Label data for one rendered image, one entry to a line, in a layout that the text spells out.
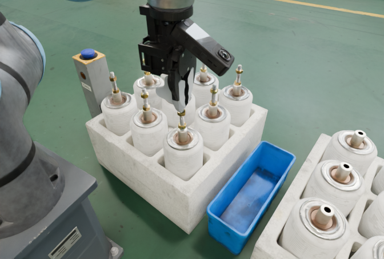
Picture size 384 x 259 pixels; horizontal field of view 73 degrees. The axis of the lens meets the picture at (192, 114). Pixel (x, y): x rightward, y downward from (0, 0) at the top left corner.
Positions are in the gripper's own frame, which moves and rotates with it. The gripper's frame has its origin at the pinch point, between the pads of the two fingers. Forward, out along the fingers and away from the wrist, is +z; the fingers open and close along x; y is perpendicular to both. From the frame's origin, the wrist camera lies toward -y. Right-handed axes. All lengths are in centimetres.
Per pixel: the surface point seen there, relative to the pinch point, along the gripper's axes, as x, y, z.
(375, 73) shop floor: -104, -55, 35
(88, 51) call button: -13.6, 38.5, 2.0
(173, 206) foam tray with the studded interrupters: 8.0, -0.4, 26.1
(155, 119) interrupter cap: -2.9, 9.9, 9.7
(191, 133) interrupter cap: -2.2, -0.5, 9.5
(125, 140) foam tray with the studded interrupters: 1.0, 17.5, 17.0
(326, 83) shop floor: -84, -33, 35
